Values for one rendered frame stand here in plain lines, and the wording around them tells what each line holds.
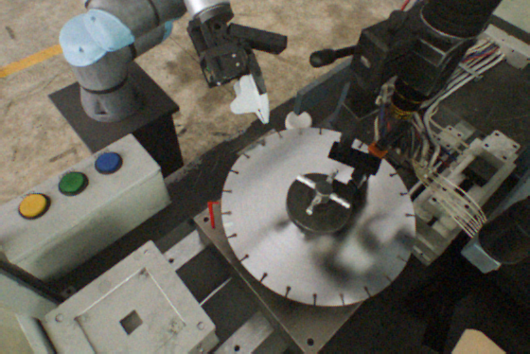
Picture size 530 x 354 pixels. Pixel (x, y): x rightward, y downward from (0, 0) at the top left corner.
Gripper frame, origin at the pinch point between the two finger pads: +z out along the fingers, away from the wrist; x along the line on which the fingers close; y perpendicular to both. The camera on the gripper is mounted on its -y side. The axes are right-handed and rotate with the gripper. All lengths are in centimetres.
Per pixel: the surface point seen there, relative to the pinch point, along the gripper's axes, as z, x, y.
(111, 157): -4.2, -12.9, 27.8
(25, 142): -36, -143, 64
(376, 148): 13.5, 6.4, -14.9
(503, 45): 8, -19, -90
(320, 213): 18.5, 8.7, 1.6
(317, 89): -0.9, -1.4, -12.8
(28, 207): -1.3, -10.9, 43.0
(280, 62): -29, -138, -77
